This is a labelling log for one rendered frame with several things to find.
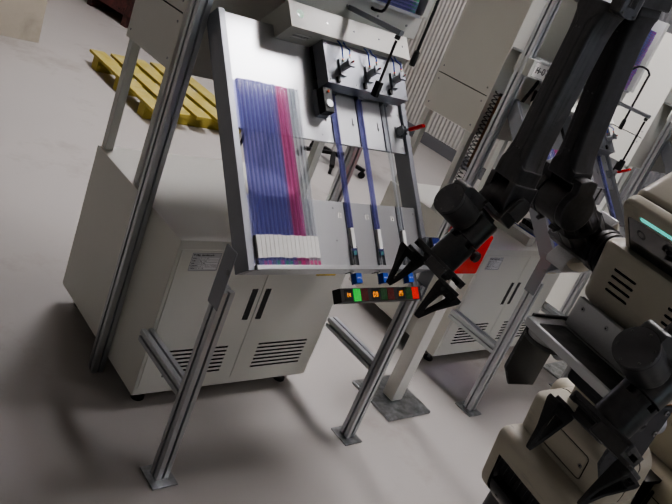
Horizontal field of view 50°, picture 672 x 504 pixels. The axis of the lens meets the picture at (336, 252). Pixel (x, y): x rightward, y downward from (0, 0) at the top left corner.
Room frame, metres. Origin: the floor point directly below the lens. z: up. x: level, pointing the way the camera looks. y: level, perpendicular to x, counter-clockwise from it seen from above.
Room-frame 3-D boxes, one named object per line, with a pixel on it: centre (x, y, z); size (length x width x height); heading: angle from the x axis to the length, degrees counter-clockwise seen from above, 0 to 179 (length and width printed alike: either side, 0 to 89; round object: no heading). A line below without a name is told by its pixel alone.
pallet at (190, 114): (5.30, 1.65, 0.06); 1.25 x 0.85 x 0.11; 48
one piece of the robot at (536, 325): (1.15, -0.50, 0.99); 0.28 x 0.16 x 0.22; 35
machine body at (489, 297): (3.36, -0.58, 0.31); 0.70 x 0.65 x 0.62; 137
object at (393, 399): (2.52, -0.43, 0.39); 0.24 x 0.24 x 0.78; 47
